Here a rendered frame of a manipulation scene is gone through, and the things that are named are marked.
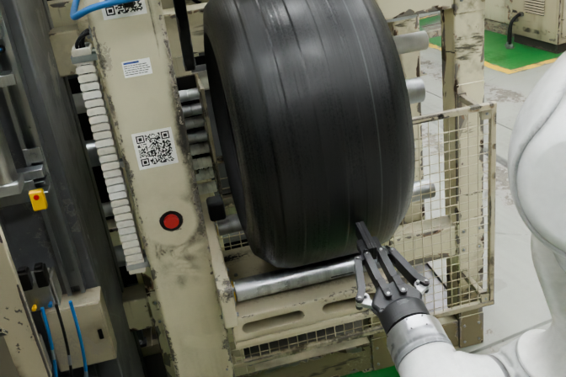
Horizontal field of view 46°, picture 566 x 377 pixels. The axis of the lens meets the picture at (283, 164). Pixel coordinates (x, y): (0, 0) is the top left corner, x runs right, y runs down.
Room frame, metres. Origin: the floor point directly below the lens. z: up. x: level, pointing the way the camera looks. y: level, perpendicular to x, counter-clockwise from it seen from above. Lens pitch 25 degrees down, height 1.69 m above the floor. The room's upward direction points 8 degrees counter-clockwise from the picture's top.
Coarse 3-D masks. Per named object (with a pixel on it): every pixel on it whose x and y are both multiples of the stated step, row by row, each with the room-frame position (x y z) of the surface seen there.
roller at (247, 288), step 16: (352, 256) 1.17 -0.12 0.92; (272, 272) 1.15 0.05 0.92; (288, 272) 1.14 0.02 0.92; (304, 272) 1.14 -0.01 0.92; (320, 272) 1.14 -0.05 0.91; (336, 272) 1.14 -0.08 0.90; (352, 272) 1.15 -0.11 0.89; (240, 288) 1.12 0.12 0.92; (256, 288) 1.12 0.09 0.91; (272, 288) 1.12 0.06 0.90; (288, 288) 1.13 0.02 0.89
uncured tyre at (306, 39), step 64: (256, 0) 1.18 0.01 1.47; (320, 0) 1.17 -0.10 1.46; (256, 64) 1.07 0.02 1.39; (320, 64) 1.06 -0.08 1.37; (384, 64) 1.08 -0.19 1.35; (256, 128) 1.02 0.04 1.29; (320, 128) 1.01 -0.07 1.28; (384, 128) 1.03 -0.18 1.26; (256, 192) 1.02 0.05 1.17; (320, 192) 1.00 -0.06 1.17; (384, 192) 1.02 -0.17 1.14; (320, 256) 1.07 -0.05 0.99
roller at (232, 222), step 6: (228, 216) 1.41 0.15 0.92; (234, 216) 1.41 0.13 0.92; (216, 222) 1.42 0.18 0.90; (222, 222) 1.39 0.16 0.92; (228, 222) 1.39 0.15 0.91; (234, 222) 1.39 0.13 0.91; (216, 228) 1.39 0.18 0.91; (222, 228) 1.39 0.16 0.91; (228, 228) 1.39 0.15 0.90; (234, 228) 1.39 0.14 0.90; (240, 228) 1.39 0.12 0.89; (222, 234) 1.39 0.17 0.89
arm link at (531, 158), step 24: (552, 72) 0.42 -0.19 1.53; (528, 96) 0.42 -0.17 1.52; (552, 96) 0.39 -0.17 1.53; (528, 120) 0.39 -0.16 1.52; (552, 120) 0.37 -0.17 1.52; (528, 144) 0.37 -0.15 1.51; (552, 144) 0.35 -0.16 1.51; (528, 168) 0.36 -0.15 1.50; (552, 168) 0.35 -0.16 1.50; (528, 192) 0.36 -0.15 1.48; (552, 192) 0.35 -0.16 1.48; (528, 216) 0.36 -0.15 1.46; (552, 216) 0.35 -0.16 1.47; (552, 240) 0.35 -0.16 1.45
